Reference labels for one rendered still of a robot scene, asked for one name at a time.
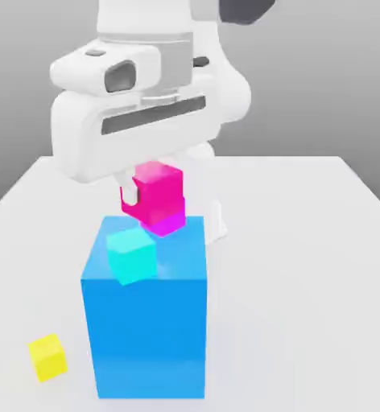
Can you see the large blue box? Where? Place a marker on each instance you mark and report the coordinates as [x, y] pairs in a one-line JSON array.
[[148, 334]]

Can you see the small yellow cube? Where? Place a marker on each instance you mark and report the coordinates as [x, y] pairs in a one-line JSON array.
[[48, 359]]

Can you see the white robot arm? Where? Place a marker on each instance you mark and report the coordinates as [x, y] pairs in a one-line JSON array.
[[145, 19]]

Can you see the small cyan cube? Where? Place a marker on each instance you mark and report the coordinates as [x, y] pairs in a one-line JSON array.
[[132, 257]]

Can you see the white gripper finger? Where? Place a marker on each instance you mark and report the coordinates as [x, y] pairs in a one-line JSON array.
[[127, 190]]

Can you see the small pink cube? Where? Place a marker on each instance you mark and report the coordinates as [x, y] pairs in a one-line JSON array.
[[161, 196]]

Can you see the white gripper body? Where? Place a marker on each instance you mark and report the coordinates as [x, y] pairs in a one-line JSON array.
[[80, 151]]

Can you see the small magenta cube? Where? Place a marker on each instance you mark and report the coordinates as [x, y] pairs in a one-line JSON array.
[[169, 225]]

